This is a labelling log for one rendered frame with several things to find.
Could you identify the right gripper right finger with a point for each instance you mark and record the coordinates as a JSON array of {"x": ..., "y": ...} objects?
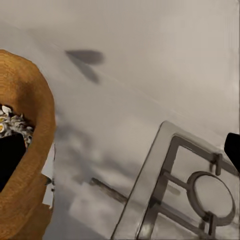
[{"x": 232, "y": 149}]

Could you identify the burner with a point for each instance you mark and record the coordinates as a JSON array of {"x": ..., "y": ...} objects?
[{"x": 187, "y": 189}]

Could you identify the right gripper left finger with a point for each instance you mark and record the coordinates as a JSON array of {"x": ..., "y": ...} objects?
[{"x": 12, "y": 149}]

